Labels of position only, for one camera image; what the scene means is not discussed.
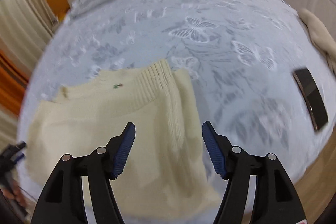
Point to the beige knit garment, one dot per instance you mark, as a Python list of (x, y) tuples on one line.
[(320, 37)]

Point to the person's left hand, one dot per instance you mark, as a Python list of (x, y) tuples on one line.
[(16, 195)]

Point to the blue butterfly bed sheet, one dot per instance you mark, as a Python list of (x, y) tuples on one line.
[(240, 55)]

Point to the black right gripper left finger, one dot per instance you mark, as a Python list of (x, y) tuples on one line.
[(78, 184)]

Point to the cream knit sweater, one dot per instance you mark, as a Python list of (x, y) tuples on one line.
[(164, 177)]

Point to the orange curtain band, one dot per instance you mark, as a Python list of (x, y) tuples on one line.
[(12, 85)]

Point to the black smartphone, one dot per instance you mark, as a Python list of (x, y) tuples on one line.
[(312, 98)]

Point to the beige striped curtain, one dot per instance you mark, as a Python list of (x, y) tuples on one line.
[(27, 26)]

